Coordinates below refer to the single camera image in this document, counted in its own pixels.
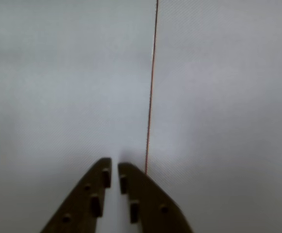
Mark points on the grey mat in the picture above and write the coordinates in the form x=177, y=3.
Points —
x=228, y=97
x=58, y=85

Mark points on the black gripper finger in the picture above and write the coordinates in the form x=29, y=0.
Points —
x=82, y=206
x=153, y=206

